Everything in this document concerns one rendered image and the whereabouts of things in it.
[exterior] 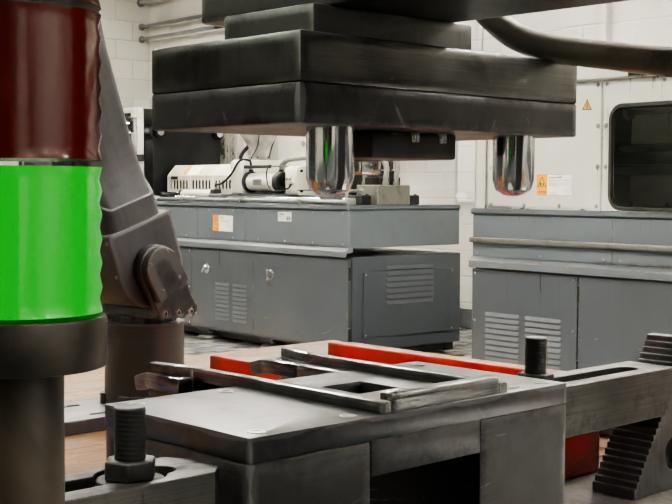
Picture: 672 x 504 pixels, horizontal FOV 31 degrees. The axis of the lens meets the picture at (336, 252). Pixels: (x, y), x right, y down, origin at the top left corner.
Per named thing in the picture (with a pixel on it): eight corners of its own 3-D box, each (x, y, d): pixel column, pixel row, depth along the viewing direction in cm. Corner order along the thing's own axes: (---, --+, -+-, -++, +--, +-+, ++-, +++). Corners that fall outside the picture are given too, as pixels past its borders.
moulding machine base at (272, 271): (-28, 299, 1167) (-29, 197, 1162) (69, 294, 1232) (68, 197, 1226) (346, 365, 744) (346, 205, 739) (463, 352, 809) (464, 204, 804)
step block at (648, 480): (651, 473, 77) (654, 332, 77) (693, 482, 75) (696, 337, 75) (591, 490, 73) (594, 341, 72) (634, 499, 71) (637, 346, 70)
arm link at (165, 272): (145, 245, 91) (202, 243, 95) (73, 241, 96) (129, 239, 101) (146, 330, 91) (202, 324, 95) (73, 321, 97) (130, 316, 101)
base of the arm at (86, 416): (269, 309, 101) (217, 303, 106) (55, 327, 87) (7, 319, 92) (269, 404, 101) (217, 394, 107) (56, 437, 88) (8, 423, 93)
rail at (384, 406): (201, 415, 62) (201, 366, 61) (391, 459, 52) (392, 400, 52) (192, 417, 61) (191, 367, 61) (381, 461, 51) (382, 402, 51)
